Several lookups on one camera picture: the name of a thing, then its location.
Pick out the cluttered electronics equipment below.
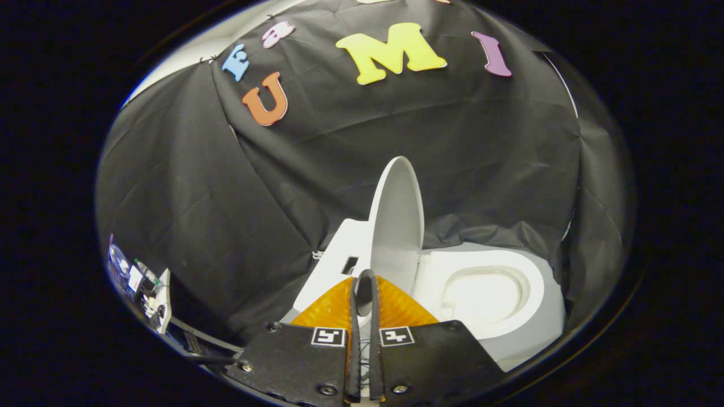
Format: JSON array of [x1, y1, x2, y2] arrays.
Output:
[[106, 233, 173, 335]]

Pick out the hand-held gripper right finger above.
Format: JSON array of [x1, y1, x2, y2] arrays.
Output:
[[362, 270, 507, 404]]

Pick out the black backdrop cloth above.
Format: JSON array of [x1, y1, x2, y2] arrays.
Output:
[[95, 0, 637, 345]]

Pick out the white toilet tank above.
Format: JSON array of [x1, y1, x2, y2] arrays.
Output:
[[279, 219, 375, 326]]

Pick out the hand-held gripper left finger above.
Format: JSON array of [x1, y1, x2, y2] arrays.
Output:
[[223, 270, 365, 405]]

